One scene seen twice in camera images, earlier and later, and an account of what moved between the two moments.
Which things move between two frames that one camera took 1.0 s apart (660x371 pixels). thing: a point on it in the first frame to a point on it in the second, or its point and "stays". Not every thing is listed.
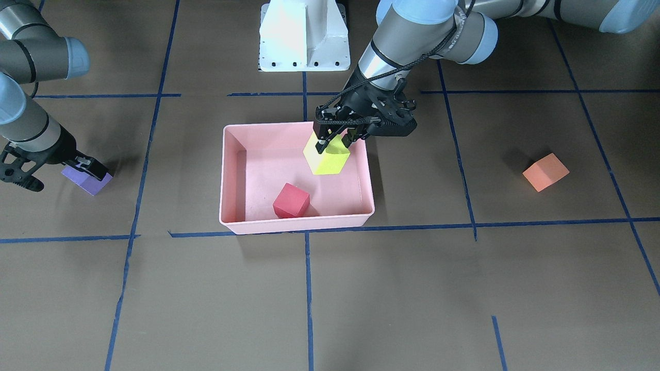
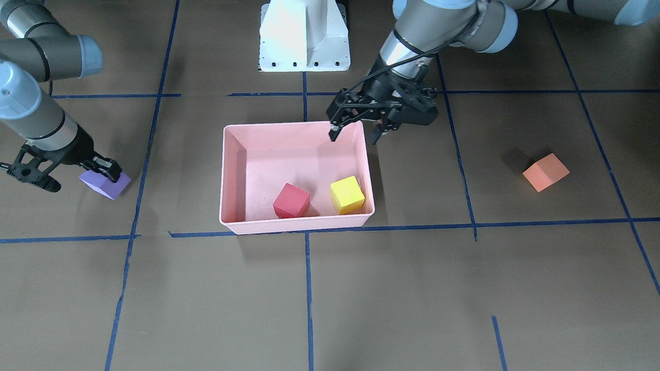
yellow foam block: x=332 y=159 to x=347 y=195
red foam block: x=292 y=201 stays
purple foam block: x=88 y=183 to x=103 y=185
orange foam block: x=545 y=171 stays
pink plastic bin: x=258 y=159 stays
